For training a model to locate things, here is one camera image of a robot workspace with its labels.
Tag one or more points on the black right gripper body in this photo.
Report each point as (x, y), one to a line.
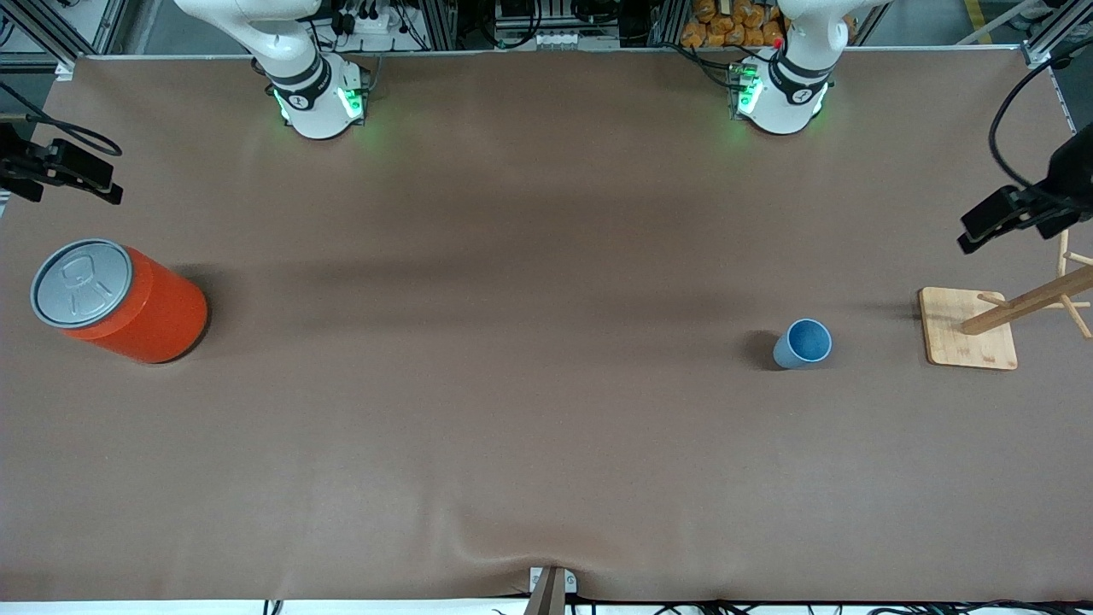
(26, 162)

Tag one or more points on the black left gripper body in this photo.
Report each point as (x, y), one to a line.
(1066, 182)

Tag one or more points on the light blue plastic cup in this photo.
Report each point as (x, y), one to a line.
(803, 346)

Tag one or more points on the wooden mug tree rack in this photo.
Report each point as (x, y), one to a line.
(969, 329)

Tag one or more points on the orange can grey lid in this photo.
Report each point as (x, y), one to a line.
(154, 307)

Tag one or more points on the white power strip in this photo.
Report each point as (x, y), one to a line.
(371, 21)

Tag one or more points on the orange snack bag pile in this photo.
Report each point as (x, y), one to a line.
(726, 30)

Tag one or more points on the white terminal block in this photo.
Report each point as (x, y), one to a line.
(555, 39)

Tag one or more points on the brown table cloth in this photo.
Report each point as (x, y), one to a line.
(546, 384)

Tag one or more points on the aluminium frame post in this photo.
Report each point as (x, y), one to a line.
(1046, 43)
(666, 24)
(440, 26)
(51, 38)

